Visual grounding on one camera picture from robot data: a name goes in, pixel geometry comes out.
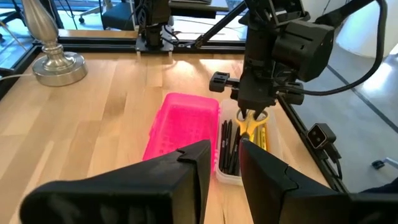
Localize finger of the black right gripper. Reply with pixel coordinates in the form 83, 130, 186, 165
252, 98, 275, 121
237, 98, 255, 119

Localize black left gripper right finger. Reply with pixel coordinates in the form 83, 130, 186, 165
238, 138, 398, 224

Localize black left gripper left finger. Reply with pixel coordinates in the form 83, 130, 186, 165
19, 139, 213, 224

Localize yellow-handled scissors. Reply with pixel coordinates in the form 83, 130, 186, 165
234, 108, 271, 142

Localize yellow pen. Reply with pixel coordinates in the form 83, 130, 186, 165
260, 124, 270, 151

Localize yellow highlighter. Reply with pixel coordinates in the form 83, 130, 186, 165
252, 128, 262, 147

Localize black pencil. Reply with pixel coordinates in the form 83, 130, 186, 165
230, 125, 242, 175
224, 119, 234, 173
234, 136, 244, 177
218, 120, 228, 172

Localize clear supply box pink lid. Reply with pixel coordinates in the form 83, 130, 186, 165
142, 91, 284, 188

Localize white table lamp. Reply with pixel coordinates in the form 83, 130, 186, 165
21, 0, 89, 88

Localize black office chair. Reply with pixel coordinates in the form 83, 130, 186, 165
78, 0, 136, 32

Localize black table-level camera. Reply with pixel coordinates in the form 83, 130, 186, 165
305, 122, 338, 151

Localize black camera cable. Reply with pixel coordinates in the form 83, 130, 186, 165
324, 144, 344, 182

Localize white lamp cord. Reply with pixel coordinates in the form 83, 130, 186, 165
0, 72, 35, 83

